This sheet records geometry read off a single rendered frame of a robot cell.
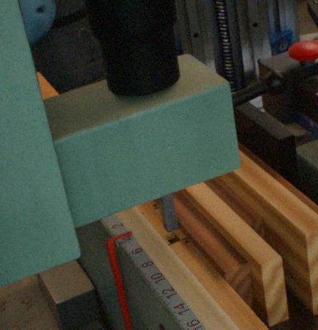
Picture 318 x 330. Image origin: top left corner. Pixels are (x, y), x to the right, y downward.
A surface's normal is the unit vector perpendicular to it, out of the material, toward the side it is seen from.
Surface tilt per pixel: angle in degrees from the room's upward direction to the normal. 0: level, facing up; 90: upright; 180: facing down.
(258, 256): 0
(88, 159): 90
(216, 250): 0
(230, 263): 0
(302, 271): 90
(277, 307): 90
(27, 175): 90
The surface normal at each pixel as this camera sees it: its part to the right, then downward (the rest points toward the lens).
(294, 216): -0.16, -0.86
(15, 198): 0.39, 0.40
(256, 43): 0.05, 0.48
